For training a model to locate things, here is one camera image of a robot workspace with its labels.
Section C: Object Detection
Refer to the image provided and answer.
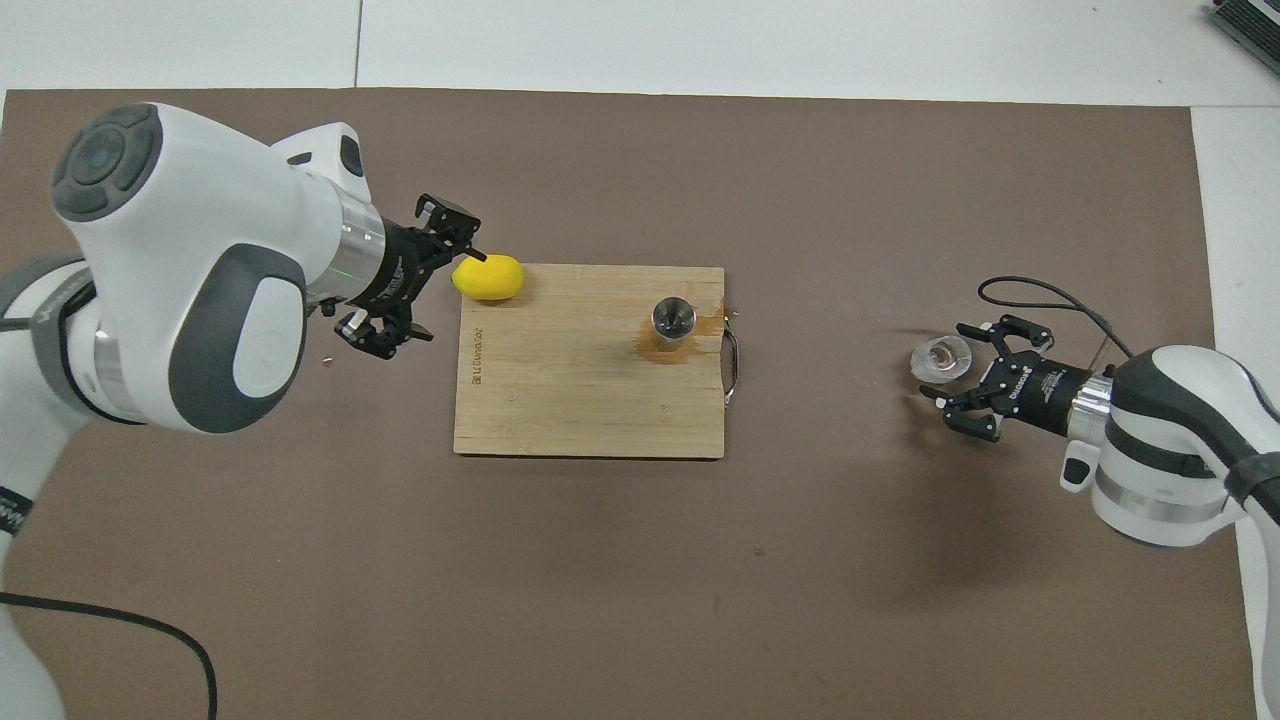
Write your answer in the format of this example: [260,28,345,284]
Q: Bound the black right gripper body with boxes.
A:
[985,355,1086,431]

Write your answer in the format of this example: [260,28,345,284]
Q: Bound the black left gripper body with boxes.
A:
[345,222,436,313]

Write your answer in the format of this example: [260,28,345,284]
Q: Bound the small clear glass cup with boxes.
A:
[909,336,974,385]

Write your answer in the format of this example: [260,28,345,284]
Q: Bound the steel cocktail jigger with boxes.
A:
[650,296,698,353]

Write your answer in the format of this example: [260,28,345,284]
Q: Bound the yellow lemon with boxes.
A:
[451,254,526,302]

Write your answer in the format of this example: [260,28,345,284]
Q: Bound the wooden cutting board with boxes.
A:
[453,264,743,460]

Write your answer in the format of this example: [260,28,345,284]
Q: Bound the brown table mat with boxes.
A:
[0,88,1259,720]

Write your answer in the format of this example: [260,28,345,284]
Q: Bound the grey striped device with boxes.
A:
[1205,0,1280,63]

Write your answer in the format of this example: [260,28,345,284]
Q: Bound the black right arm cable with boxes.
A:
[977,277,1136,361]

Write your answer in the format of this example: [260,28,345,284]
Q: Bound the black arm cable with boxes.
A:
[0,592,219,720]
[977,277,1136,361]

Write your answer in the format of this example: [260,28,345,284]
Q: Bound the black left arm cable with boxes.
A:
[0,592,219,720]

